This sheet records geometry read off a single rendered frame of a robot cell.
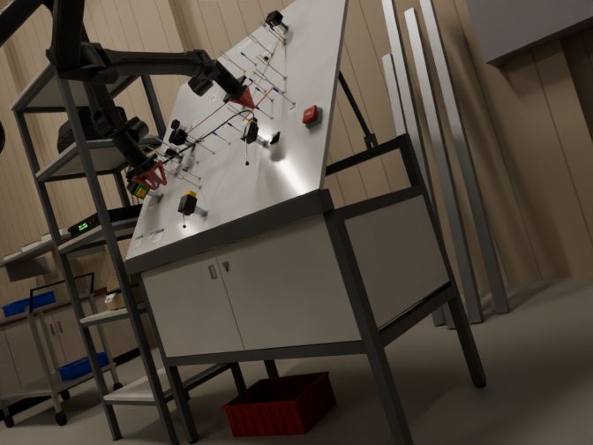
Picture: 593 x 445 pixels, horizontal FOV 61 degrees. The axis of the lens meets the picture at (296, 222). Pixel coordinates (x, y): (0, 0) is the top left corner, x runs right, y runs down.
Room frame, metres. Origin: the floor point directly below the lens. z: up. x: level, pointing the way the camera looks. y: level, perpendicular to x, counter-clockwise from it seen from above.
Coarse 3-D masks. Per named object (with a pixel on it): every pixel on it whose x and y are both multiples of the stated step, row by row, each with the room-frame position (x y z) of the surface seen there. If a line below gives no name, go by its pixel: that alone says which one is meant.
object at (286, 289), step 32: (320, 224) 1.51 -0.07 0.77; (224, 256) 1.83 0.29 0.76; (256, 256) 1.72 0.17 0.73; (288, 256) 1.62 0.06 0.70; (320, 256) 1.53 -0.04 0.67; (256, 288) 1.75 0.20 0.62; (288, 288) 1.65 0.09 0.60; (320, 288) 1.56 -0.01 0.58; (256, 320) 1.79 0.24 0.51; (288, 320) 1.68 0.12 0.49; (320, 320) 1.59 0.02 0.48; (352, 320) 1.50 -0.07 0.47
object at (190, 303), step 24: (168, 264) 2.08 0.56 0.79; (192, 264) 1.97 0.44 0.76; (216, 264) 1.87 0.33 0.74; (168, 288) 2.11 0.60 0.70; (192, 288) 2.00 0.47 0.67; (216, 288) 1.90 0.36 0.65; (168, 312) 2.15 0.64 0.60; (192, 312) 2.03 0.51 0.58; (216, 312) 1.93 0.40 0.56; (168, 336) 2.19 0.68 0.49; (192, 336) 2.07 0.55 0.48; (216, 336) 1.96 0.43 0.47; (240, 336) 1.87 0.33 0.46
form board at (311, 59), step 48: (336, 0) 1.84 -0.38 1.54; (288, 48) 1.96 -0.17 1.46; (336, 48) 1.70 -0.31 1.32; (192, 96) 2.48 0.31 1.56; (288, 96) 1.80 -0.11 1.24; (240, 144) 1.91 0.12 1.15; (288, 144) 1.66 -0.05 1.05; (240, 192) 1.76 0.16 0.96; (288, 192) 1.55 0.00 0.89; (144, 240) 2.18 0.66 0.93
